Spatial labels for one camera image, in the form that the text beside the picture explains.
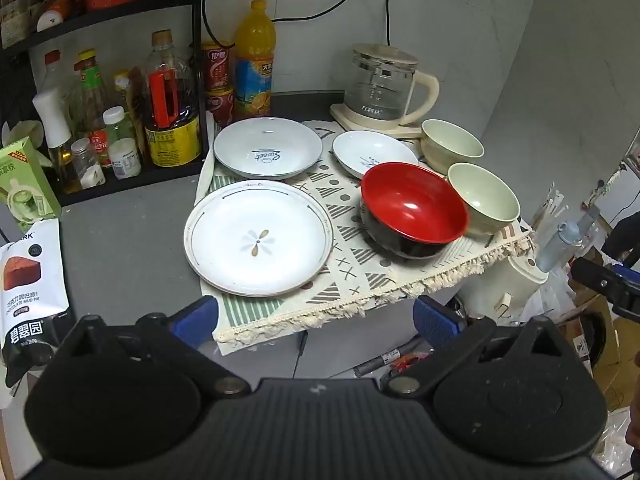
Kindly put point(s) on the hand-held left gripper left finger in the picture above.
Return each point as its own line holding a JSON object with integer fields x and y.
{"x": 196, "y": 319}

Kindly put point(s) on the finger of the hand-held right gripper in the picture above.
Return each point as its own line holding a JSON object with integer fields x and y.
{"x": 607, "y": 285}

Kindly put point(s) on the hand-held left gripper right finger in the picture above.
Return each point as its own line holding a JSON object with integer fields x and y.
{"x": 435, "y": 322}

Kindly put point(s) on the large white flower-print plate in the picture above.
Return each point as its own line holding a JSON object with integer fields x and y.
{"x": 257, "y": 237}

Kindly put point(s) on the red and black bowl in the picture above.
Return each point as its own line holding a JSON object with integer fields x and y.
{"x": 410, "y": 210}

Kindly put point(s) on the cream ceramic bowl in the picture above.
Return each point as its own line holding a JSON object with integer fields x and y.
{"x": 482, "y": 202}
{"x": 450, "y": 142}

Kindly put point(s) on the small white dish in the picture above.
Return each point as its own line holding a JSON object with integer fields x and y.
{"x": 372, "y": 152}

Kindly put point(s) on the white plate with script print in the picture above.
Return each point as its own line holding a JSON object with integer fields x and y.
{"x": 267, "y": 147}

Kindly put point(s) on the dark cloth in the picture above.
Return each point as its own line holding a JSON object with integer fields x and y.
{"x": 622, "y": 235}

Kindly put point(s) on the black marker pen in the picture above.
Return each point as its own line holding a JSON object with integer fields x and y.
{"x": 387, "y": 357}

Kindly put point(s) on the cardboard box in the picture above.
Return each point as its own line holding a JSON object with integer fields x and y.
{"x": 615, "y": 355}

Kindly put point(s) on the bundle of wrapped chopsticks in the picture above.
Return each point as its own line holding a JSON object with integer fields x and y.
{"x": 550, "y": 207}

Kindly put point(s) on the patterned fringed table mat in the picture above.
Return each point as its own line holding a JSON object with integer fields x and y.
{"x": 350, "y": 265}

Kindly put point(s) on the chocolate cake snack bag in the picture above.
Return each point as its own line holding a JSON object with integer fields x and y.
{"x": 32, "y": 285}

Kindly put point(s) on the small white jar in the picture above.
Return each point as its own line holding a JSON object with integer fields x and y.
{"x": 124, "y": 157}

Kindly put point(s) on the small clear spice jar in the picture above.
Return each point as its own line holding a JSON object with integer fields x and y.
{"x": 86, "y": 162}

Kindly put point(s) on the white-capped green bottle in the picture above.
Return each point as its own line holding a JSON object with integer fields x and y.
{"x": 117, "y": 125}

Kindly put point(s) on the cooking oil bottle yellow label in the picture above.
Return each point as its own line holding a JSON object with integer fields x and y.
{"x": 171, "y": 110}

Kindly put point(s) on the green drink carton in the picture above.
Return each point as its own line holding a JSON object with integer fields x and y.
{"x": 25, "y": 182}

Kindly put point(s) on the cream kettle base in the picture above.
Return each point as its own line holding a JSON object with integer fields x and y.
{"x": 350, "y": 119}

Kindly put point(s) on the white oil spray bottle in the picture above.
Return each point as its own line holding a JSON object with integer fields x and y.
{"x": 54, "y": 125}

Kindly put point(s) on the glass electric kettle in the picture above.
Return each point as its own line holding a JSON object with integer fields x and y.
{"x": 382, "y": 87}

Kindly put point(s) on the orange juice bottle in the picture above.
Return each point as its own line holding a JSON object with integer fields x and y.
{"x": 254, "y": 65}

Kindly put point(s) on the clear bottle with red cap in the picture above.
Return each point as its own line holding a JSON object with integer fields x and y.
{"x": 52, "y": 72}

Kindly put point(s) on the black metal shelf rack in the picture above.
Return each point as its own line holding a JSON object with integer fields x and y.
{"x": 100, "y": 17}

